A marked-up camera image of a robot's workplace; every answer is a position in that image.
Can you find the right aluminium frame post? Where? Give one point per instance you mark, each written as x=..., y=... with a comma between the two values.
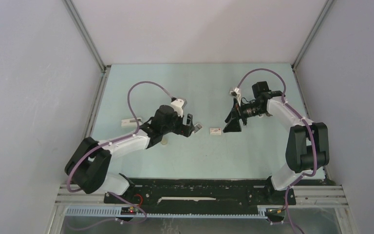
x=313, y=32

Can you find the white staple box sleeve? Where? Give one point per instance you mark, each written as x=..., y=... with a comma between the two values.
x=215, y=131

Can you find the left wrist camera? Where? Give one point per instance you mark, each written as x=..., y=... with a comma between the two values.
x=178, y=105

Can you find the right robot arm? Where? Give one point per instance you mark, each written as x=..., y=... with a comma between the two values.
x=307, y=147

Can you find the aluminium frame post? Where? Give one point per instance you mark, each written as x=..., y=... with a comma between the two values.
x=313, y=32
x=80, y=25

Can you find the olive green stapler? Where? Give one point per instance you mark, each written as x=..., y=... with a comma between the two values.
x=164, y=141

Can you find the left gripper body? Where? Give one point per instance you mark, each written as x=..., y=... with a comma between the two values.
x=178, y=128

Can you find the staple tray box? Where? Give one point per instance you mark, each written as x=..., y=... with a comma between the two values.
x=197, y=127

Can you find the white stapler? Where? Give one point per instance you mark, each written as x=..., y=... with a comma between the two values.
x=131, y=122

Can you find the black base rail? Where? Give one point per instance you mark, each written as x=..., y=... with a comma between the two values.
x=205, y=196

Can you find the left aluminium frame post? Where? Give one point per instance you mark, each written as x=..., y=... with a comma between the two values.
x=80, y=25

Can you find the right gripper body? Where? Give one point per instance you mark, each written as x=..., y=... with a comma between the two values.
x=249, y=110

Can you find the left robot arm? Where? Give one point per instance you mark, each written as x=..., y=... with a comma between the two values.
x=88, y=167

